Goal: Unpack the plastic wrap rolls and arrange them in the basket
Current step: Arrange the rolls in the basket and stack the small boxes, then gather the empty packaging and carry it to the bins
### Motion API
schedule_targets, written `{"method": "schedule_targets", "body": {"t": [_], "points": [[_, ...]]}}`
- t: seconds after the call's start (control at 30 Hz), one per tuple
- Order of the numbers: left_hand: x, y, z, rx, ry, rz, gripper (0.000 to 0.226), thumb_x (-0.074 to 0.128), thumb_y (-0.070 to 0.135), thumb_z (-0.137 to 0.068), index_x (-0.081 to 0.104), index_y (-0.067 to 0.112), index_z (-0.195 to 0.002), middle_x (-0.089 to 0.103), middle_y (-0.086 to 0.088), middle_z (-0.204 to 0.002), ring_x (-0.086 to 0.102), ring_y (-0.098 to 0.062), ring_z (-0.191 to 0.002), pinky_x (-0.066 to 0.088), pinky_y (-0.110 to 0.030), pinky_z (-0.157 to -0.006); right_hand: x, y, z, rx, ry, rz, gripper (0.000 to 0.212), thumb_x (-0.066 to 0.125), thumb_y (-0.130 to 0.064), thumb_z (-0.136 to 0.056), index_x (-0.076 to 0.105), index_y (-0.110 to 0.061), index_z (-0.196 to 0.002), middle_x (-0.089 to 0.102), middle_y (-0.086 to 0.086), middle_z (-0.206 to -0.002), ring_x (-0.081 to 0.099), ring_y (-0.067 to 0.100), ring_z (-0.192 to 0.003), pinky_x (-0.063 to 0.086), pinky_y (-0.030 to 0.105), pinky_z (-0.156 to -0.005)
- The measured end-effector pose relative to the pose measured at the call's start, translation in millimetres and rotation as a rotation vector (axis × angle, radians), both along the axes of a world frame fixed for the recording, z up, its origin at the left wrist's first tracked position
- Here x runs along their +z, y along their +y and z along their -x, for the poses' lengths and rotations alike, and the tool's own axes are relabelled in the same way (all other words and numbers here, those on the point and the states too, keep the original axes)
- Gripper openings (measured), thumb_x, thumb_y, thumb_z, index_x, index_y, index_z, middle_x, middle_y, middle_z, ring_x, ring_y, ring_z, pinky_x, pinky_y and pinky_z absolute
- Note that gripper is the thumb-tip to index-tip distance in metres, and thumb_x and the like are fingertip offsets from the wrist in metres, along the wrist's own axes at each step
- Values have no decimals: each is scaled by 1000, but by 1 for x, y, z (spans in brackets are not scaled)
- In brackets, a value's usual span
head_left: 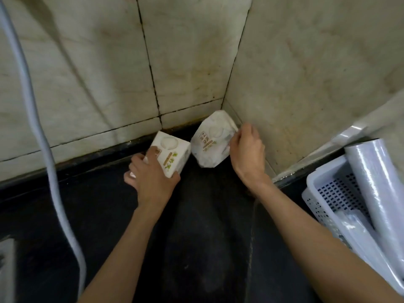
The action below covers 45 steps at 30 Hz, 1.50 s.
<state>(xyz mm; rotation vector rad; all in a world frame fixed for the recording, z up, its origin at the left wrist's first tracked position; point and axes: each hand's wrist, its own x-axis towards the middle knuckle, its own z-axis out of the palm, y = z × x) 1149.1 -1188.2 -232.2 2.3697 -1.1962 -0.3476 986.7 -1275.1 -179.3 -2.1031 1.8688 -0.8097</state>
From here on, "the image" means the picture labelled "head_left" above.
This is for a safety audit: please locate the person's left hand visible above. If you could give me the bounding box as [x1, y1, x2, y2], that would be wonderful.
[123, 146, 181, 209]

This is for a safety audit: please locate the person's right hand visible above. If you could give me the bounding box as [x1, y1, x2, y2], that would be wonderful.
[229, 123, 269, 188]

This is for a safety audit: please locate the white tissue box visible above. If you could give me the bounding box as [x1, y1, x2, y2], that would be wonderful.
[144, 130, 191, 179]

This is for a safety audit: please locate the soft white tissue pack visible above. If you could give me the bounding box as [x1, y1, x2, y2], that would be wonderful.
[190, 110, 239, 169]

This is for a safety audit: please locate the white plastic basket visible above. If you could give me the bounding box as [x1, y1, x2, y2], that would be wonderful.
[301, 154, 404, 295]

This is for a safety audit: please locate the small white bag roll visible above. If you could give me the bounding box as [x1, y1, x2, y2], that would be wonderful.
[334, 210, 389, 266]

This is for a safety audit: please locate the smooth white plastic wrap roll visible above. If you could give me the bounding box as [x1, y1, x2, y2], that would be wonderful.
[344, 138, 404, 270]

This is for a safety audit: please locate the person's left forearm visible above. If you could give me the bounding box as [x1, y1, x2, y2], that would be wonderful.
[77, 203, 160, 303]

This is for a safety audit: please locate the person's right forearm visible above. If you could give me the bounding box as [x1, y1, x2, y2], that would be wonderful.
[247, 176, 404, 303]

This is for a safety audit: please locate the black countertop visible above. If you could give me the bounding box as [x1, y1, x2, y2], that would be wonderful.
[0, 122, 404, 303]

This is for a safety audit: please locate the white cable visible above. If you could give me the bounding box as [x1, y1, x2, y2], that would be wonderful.
[0, 0, 88, 300]

